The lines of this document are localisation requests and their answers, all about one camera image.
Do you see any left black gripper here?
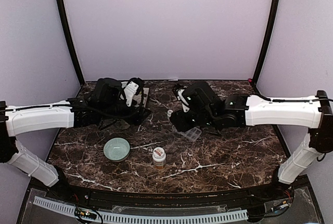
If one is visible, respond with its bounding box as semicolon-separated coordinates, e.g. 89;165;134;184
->
100;100;151;126

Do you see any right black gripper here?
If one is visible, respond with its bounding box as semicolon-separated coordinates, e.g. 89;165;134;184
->
170;108;218;133

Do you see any clear plastic pill organizer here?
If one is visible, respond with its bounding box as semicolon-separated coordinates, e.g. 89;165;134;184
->
172;126;202;141

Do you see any white pill bottle orange label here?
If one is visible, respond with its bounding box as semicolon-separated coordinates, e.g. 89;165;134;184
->
152;147;167;169

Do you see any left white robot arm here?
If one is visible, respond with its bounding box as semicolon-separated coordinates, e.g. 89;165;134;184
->
1;98;151;201

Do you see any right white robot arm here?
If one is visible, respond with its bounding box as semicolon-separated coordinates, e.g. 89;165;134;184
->
170;90;332;200

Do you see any small white vial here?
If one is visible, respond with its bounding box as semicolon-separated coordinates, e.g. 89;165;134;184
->
167;110;173;117

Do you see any white ceramic mug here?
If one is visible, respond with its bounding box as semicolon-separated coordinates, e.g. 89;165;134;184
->
114;120;131;130

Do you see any square floral plate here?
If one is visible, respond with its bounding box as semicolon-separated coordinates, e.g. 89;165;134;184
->
139;87;149;106

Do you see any celadon bowl front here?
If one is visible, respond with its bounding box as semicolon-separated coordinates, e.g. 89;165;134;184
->
103;137;131;162

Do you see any black front rail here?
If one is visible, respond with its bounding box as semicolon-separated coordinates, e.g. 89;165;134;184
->
25;175;313;210

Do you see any white slotted cable duct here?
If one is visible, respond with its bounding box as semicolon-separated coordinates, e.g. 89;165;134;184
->
33;196;249;223

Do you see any left black frame post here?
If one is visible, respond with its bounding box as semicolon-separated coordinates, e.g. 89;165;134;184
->
56;0;85;86

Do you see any black frame post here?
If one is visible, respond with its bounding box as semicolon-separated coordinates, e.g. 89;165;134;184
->
56;0;85;86
252;0;279;87

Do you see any right black frame post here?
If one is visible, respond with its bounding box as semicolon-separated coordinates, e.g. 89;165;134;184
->
252;0;279;87

